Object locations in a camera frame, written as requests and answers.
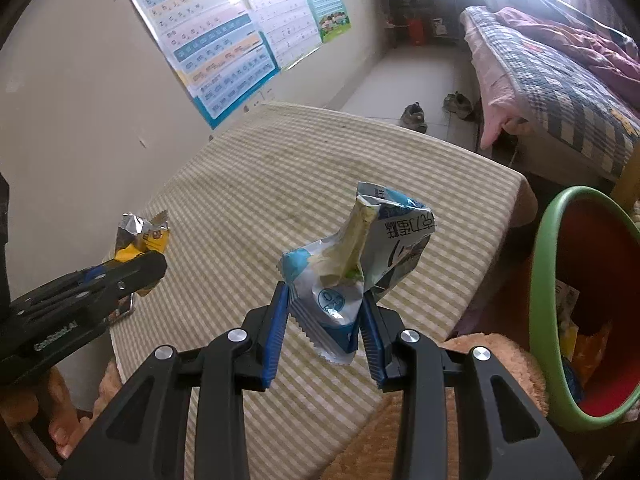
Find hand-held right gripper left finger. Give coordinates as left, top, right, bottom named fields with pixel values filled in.
left=57, top=282, right=292, bottom=480

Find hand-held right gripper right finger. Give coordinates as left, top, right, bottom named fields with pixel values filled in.
left=357, top=294, right=583, bottom=480

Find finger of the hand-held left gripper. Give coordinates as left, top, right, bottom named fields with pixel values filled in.
left=15, top=251, right=168, bottom=332
left=59, top=266, right=115, bottom=283

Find gold brown foil wrapper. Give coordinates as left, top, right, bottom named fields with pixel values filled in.
left=116, top=208, right=172, bottom=297

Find white blue printed wrapper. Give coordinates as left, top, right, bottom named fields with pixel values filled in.
left=279, top=180, right=440, bottom=366

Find pale green wrapper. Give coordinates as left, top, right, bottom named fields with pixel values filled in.
left=320, top=195, right=379, bottom=286

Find yellow wrapper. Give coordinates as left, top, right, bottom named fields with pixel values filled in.
left=559, top=310, right=581, bottom=361

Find orange wrapper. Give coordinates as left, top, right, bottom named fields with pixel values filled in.
left=575, top=325, right=613, bottom=376

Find green bin with red inside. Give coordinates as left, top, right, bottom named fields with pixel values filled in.
left=529, top=186, right=640, bottom=433

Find person's left hand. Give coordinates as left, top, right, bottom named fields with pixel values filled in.
left=0, top=367, right=86, bottom=461

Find smartphone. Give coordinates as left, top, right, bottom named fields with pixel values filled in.
left=107, top=291, right=137, bottom=323

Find brown fleece fabric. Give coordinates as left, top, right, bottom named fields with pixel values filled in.
left=97, top=332, right=550, bottom=480

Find blue plastic wrapper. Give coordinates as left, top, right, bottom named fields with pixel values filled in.
left=560, top=357, right=585, bottom=403

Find grey sneaker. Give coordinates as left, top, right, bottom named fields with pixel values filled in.
left=442, top=91, right=473, bottom=120
left=400, top=102, right=428, bottom=133

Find pink bed skirt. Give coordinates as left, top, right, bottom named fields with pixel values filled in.
left=470, top=35, right=532, bottom=150

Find bed with plaid sheet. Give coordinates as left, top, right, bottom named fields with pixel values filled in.
left=459, top=0, right=640, bottom=183

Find dark metal shelf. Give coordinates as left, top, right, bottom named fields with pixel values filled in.
left=372, top=0, right=468, bottom=46

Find purple quilt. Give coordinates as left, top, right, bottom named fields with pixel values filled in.
left=492, top=6, right=640, bottom=98

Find blue alphabet wall poster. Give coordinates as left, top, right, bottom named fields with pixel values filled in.
left=123, top=0, right=280, bottom=131

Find white chart wall poster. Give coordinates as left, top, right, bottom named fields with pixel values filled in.
left=245, top=0, right=323, bottom=72

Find teal wall poster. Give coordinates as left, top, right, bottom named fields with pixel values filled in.
left=292, top=0, right=352, bottom=43

